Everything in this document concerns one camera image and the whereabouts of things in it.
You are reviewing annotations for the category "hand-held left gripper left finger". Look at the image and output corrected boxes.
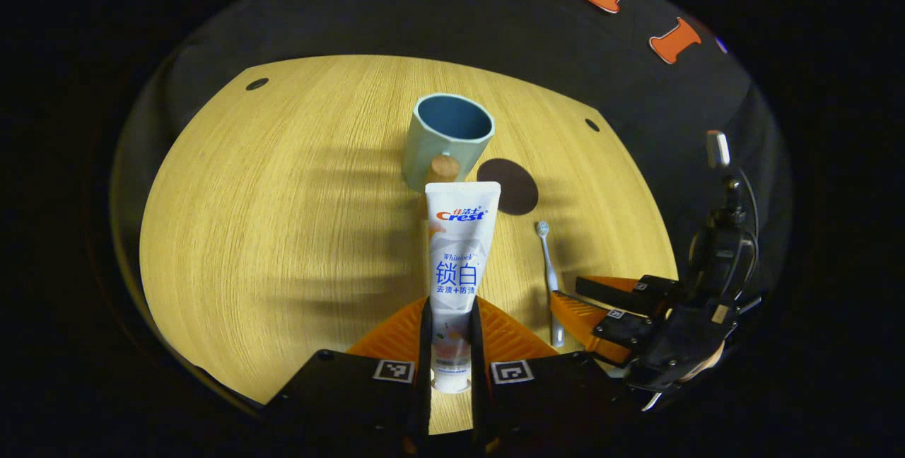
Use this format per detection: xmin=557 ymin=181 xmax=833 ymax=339
xmin=265 ymin=295 xmax=433 ymax=456

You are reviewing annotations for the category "white toothbrush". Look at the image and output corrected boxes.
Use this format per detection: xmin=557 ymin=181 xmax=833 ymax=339
xmin=535 ymin=221 xmax=566 ymax=348

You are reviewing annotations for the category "dark brown round coaster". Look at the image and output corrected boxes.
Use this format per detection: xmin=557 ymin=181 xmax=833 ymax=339
xmin=477 ymin=158 xmax=539 ymax=216

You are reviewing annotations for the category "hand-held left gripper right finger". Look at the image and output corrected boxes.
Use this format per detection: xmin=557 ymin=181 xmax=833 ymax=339
xmin=470 ymin=295 xmax=630 ymax=456

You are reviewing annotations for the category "black backdrop cloth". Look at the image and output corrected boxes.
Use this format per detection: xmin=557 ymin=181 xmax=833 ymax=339
xmin=110 ymin=0 xmax=793 ymax=402

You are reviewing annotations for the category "pale green cup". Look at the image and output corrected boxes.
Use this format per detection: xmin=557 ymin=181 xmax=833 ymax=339
xmin=402 ymin=93 xmax=496 ymax=194

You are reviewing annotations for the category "white toothpaste tube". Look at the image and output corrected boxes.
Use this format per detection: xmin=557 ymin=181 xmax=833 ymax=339
xmin=424 ymin=182 xmax=502 ymax=394

